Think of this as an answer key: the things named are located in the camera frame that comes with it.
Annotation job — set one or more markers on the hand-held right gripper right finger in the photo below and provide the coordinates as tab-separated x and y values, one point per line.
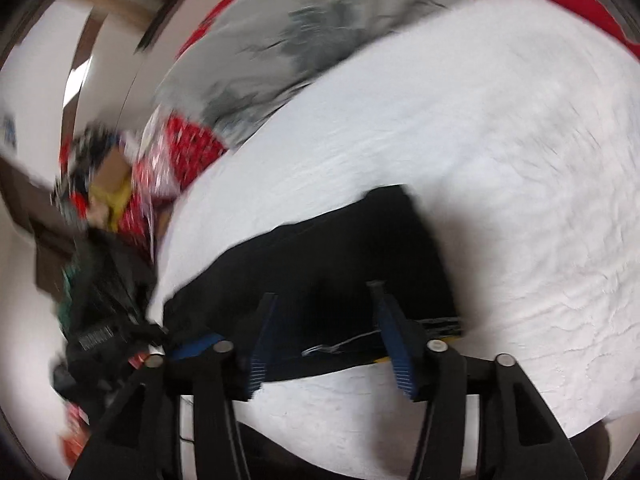
395	345

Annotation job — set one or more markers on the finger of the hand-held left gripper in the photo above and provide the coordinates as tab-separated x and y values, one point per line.
192	346

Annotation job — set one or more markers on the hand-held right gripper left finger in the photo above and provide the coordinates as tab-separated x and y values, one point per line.
259	355

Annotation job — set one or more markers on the black pants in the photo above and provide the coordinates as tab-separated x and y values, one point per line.
330	260

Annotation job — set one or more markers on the dark green cloth bundle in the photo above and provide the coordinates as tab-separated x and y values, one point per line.
105	275

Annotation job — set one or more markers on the dark wooden cabinet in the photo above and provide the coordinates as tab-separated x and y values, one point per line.
30	210

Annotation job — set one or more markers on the brown cardboard box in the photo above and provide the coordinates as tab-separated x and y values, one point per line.
114	172

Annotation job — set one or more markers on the red dotted plastic bag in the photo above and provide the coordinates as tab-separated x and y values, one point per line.
185	155

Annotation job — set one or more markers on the pile of mixed clothes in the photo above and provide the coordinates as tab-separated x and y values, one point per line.
80	160

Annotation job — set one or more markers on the white ceiling light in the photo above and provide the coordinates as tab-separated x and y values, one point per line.
77	80

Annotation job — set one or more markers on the grey floral pillow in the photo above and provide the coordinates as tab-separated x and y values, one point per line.
300	25

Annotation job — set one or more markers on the blue wall picture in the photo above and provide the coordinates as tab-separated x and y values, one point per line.
7	132

